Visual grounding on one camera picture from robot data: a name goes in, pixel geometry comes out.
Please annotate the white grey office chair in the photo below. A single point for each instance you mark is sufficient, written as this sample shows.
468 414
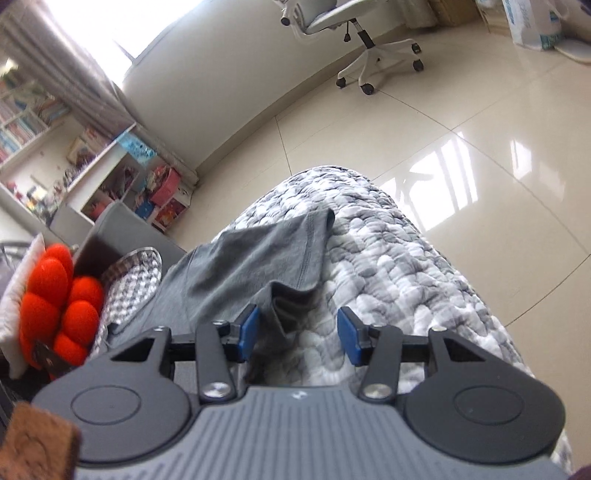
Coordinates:
378 55

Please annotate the blue patterned cloth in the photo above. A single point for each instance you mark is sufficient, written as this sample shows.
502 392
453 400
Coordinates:
138 147

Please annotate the white bookshelf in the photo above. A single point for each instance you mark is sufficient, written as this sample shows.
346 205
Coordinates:
106 157

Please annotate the white pillow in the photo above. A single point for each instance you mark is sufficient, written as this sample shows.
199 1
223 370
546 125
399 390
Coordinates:
14 295

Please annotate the grey white quilted blanket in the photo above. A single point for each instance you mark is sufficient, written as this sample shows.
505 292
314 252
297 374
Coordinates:
415 286

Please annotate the grey sweatshirt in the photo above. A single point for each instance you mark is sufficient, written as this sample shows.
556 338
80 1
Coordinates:
240 267

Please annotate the pink storage box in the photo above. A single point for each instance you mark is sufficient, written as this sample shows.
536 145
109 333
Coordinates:
166 184

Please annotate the grey curtain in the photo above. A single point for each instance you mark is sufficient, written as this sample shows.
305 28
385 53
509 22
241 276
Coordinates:
69 69

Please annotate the white cardboard box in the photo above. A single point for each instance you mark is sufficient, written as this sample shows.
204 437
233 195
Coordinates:
531 23

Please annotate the black smartphone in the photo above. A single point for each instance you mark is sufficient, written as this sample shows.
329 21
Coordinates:
48 357

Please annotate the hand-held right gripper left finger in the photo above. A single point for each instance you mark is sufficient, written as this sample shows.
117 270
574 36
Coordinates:
249 334

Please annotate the orange pumpkin cushion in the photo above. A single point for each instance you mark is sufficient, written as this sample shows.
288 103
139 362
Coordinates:
51 295

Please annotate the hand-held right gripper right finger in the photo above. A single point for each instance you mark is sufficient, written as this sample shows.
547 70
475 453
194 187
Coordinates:
351 339

